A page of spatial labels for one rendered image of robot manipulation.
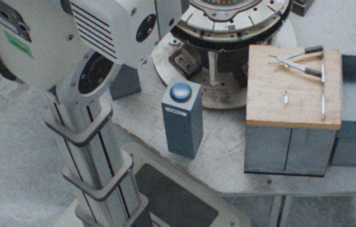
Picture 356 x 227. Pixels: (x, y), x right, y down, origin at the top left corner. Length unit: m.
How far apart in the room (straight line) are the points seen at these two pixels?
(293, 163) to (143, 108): 0.42
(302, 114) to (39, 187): 1.38
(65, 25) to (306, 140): 0.80
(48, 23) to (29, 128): 1.88
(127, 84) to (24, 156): 0.99
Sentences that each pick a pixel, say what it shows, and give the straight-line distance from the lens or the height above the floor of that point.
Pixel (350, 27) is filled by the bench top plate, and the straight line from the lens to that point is 2.05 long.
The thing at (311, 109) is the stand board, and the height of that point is 1.07.
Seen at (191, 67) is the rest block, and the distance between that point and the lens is 1.89.
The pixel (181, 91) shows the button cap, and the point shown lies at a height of 1.04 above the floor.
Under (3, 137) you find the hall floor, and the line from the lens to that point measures 2.84.
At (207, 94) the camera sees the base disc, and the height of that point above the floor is 0.80.
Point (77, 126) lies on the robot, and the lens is 1.42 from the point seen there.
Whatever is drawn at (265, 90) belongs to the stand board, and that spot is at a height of 1.06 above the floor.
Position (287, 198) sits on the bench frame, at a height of 0.70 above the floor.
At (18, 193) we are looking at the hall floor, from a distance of 2.73.
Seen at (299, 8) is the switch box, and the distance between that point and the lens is 2.03.
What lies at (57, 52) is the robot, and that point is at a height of 1.59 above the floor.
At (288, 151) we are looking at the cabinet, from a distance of 1.70.
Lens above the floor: 2.44
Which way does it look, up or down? 62 degrees down
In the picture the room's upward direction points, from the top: 5 degrees counter-clockwise
